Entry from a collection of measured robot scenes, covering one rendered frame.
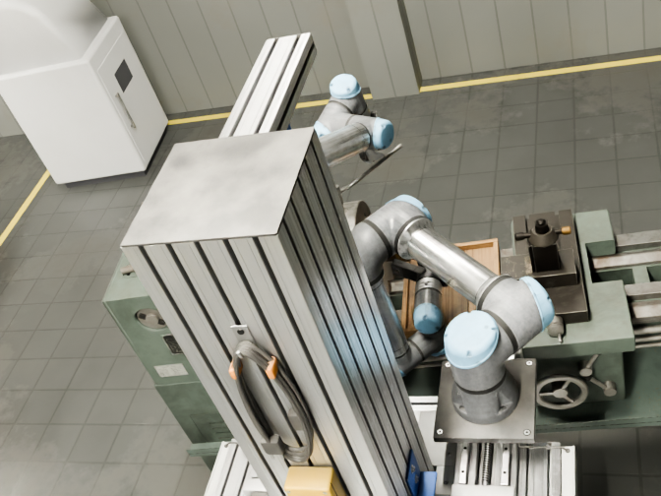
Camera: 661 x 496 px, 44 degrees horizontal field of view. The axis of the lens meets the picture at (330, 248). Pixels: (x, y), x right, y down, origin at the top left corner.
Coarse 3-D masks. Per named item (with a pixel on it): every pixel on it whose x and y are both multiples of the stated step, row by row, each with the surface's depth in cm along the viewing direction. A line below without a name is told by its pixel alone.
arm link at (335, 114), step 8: (328, 104) 216; (336, 104) 214; (344, 104) 215; (328, 112) 214; (336, 112) 213; (344, 112) 214; (320, 120) 214; (328, 120) 213; (336, 120) 211; (344, 120) 210; (320, 128) 212; (328, 128) 212; (336, 128) 211; (320, 136) 212
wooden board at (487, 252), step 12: (492, 240) 263; (468, 252) 265; (480, 252) 264; (492, 252) 262; (492, 264) 258; (408, 288) 259; (444, 288) 256; (408, 300) 257; (444, 300) 252; (456, 300) 251; (468, 300) 250; (408, 312) 253; (444, 312) 249; (456, 312) 247; (468, 312) 246; (408, 324) 249; (408, 336) 246
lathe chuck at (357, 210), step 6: (348, 204) 244; (354, 204) 243; (360, 204) 245; (366, 204) 253; (348, 210) 241; (354, 210) 240; (360, 210) 244; (366, 210) 252; (348, 216) 239; (354, 216) 238; (360, 216) 243; (366, 216) 251; (348, 222) 237; (354, 222) 236
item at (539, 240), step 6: (552, 228) 224; (534, 234) 224; (540, 234) 224; (546, 234) 223; (552, 234) 223; (534, 240) 225; (540, 240) 224; (546, 240) 223; (552, 240) 223; (540, 246) 224; (546, 246) 224
